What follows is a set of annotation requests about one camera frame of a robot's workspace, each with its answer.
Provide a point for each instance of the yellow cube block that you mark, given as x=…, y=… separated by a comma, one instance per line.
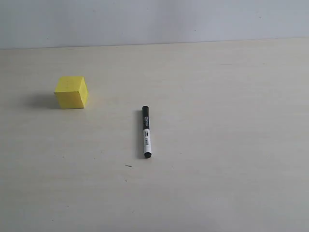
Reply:
x=71, y=92

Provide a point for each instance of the black and white marker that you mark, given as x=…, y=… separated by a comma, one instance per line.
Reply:
x=146, y=133

